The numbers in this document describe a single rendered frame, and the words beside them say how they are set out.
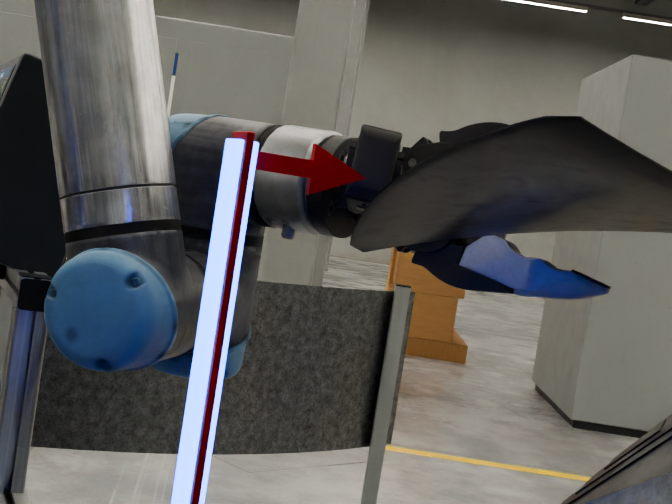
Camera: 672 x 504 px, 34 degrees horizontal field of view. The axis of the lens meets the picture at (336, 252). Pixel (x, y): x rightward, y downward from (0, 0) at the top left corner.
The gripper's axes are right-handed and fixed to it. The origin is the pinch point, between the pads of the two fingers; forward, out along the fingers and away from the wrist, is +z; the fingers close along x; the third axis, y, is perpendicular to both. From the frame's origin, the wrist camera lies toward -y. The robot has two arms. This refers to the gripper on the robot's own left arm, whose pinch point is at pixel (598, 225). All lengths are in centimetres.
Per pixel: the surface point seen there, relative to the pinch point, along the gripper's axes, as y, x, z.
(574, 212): -6.4, 0.2, 0.6
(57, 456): 261, 94, -274
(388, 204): -12.5, 2.1, -7.5
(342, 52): 342, -95, -239
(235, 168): -24.6, 2.8, -8.9
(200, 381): -23.4, 12.5, -9.0
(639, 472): 11.4, 14.7, 2.6
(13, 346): 7, 18, -52
